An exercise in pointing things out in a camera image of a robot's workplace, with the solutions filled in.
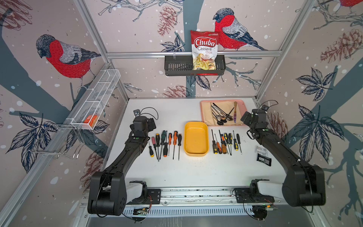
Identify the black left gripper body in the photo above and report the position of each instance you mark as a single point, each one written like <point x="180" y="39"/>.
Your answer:
<point x="150" y="125"/>

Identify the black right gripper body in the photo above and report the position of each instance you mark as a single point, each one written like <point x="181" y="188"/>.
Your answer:
<point x="247" y="121"/>

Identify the black yellow deli screwdriver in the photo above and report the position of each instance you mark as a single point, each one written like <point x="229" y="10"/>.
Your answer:
<point x="158" y="145"/>

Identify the pink handled screwdriver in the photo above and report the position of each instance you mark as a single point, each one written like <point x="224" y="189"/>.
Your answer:
<point x="154" y="145"/>

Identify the green black screwdriver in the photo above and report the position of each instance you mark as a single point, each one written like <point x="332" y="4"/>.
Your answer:
<point x="163" y="137"/>

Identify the black stubby yellow-tipped screwdriver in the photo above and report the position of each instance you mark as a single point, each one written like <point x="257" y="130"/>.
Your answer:
<point x="151" y="152"/>

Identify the black yellow stubby screwdriver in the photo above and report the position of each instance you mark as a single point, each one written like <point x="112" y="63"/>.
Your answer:
<point x="235" y="144"/>

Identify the black orange-tipped screwdriver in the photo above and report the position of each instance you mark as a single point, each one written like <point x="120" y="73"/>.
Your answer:
<point x="165" y="149"/>

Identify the large orange black screwdriver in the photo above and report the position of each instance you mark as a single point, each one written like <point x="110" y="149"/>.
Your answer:
<point x="175" y="138"/>

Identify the brown handled screwdriver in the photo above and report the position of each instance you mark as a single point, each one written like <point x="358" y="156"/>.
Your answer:
<point x="223" y="145"/>

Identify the slim orange black screwdriver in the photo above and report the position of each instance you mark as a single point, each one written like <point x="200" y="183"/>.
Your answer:
<point x="218" y="147"/>

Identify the thin black precision screwdriver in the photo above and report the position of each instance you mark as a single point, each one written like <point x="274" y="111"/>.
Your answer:
<point x="227" y="143"/>

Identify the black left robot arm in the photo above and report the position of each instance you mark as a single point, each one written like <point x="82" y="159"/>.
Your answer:
<point x="107" y="189"/>

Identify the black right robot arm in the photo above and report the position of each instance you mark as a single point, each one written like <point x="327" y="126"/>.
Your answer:
<point x="304" y="184"/>

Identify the small black yellow screwdriver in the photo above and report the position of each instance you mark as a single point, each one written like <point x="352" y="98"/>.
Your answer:
<point x="230" y="137"/>

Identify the yellow plastic storage box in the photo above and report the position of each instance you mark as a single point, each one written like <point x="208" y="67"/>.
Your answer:
<point x="196" y="139"/>

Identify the clear plastic packet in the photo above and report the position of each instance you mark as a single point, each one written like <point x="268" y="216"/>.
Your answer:
<point x="261" y="150"/>

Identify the black spoon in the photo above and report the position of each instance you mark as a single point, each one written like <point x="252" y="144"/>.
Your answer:
<point x="220" y="114"/>

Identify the pink plastic tray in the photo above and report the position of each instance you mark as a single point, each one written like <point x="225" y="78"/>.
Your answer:
<point x="224" y="112"/>

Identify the beige cloth on tray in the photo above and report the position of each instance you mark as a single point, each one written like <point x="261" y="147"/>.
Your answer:
<point x="226" y="113"/>

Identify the orange item in shelf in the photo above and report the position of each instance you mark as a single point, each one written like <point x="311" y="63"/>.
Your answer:
<point x="91" y="120"/>

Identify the Chuba cassava chips bag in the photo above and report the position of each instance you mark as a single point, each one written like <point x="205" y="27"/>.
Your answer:
<point x="204" y="50"/>

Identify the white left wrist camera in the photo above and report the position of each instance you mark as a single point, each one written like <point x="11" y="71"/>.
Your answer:
<point x="136" y="112"/>

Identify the purple handled knife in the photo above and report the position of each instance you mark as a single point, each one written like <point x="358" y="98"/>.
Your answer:
<point x="235" y="112"/>

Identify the white wire mesh shelf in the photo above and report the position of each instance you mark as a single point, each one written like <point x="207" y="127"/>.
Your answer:
<point x="97" y="99"/>

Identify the black wire wall basket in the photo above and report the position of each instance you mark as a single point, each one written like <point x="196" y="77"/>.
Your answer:
<point x="181" y="65"/>

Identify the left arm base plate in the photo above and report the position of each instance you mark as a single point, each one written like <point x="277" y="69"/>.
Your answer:
<point x="149" y="196"/>

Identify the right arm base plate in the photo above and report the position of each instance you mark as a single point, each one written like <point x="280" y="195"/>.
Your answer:
<point x="244" y="195"/>

